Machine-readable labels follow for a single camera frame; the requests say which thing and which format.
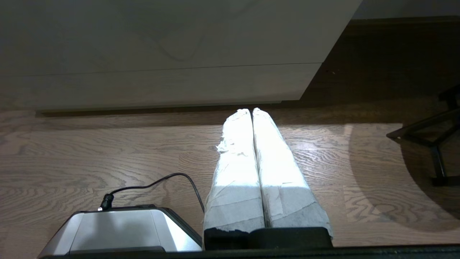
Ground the white glossy cabinet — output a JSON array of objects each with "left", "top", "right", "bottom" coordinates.
[{"left": 0, "top": 63, "right": 322, "bottom": 111}]

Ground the white cabinet drawer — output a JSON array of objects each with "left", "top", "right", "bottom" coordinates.
[{"left": 0, "top": 0, "right": 362, "bottom": 77}]

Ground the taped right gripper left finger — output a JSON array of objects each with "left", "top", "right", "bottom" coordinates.
[{"left": 203, "top": 109, "right": 266, "bottom": 249}]

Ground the black metal stand frame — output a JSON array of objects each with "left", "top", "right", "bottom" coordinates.
[{"left": 386, "top": 85, "right": 460, "bottom": 187}]

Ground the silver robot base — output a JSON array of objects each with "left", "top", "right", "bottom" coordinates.
[{"left": 38, "top": 204, "right": 203, "bottom": 258}]

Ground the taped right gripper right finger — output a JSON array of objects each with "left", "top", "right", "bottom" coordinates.
[{"left": 252, "top": 108, "right": 333, "bottom": 249}]

